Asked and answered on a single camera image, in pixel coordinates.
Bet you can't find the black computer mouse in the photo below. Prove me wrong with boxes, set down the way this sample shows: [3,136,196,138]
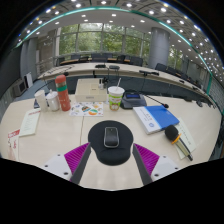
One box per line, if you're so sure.
[103,126,120,149]

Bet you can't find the blue and white book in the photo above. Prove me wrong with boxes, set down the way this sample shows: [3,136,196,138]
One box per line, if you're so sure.
[132,104,181,135]

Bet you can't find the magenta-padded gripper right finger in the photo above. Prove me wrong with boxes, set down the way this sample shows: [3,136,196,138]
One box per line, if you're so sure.
[131,143,182,186]

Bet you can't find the ceiling lights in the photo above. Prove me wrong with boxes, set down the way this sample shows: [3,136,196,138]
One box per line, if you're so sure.
[16,0,218,64]

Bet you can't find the black mouse pad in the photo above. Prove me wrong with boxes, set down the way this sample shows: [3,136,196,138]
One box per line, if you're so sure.
[87,119,134,167]

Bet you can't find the white printed booklet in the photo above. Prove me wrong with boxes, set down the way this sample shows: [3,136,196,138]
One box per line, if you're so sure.
[18,107,42,138]

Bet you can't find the white paper sheet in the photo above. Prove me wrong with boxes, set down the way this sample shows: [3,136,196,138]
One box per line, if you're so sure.
[173,117,198,160]

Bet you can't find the dark office chairs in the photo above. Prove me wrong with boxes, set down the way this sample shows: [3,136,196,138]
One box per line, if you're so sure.
[56,53,214,98]

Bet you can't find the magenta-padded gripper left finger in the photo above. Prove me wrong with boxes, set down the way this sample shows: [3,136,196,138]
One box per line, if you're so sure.
[42,142,92,185]

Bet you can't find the white paper cup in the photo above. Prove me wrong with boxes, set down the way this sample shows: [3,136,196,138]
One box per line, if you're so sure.
[34,89,49,113]

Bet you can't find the black gooseneck microphone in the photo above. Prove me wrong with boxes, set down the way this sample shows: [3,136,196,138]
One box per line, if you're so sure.
[141,93,170,109]

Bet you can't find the dark desk phone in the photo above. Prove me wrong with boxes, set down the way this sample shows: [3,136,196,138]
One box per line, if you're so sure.
[119,91,148,110]

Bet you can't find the beige cardboard box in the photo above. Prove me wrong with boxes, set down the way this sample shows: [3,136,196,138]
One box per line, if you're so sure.
[74,78,108,103]

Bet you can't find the green-printed drink cup with straw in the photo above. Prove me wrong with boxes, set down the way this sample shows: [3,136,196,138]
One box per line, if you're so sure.
[107,78,126,112]

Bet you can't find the white lidded mug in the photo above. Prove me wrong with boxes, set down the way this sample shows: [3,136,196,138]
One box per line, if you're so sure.
[45,89,61,112]

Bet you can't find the handheld microphone with orange ring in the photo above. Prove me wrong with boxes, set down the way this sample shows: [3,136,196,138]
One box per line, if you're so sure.
[164,124,194,162]

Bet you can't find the colourful printed leaflet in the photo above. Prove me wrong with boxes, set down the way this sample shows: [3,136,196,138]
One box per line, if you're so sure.
[68,101,105,118]

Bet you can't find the red bottle with green band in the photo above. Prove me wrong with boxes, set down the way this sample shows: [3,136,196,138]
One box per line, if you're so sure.
[54,74,72,112]

